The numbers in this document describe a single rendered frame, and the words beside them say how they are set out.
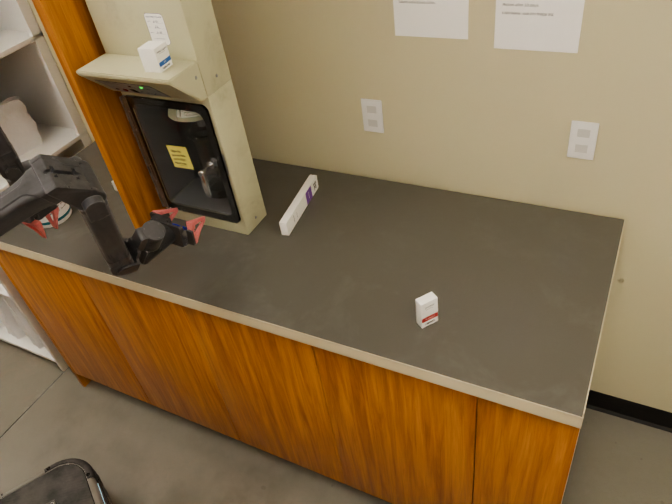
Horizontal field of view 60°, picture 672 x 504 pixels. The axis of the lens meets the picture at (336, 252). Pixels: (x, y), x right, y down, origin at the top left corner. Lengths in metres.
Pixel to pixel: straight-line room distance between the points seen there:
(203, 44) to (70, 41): 0.38
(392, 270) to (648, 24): 0.86
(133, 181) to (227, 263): 0.43
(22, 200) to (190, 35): 0.64
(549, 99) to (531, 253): 0.42
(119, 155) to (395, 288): 0.93
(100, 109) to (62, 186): 0.77
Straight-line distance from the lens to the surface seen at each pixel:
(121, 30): 1.72
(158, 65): 1.56
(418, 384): 1.52
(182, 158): 1.81
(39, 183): 1.14
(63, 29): 1.79
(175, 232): 1.59
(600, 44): 1.65
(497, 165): 1.87
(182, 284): 1.77
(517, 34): 1.67
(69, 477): 2.41
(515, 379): 1.40
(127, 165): 1.96
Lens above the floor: 2.06
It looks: 40 degrees down
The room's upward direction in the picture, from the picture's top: 10 degrees counter-clockwise
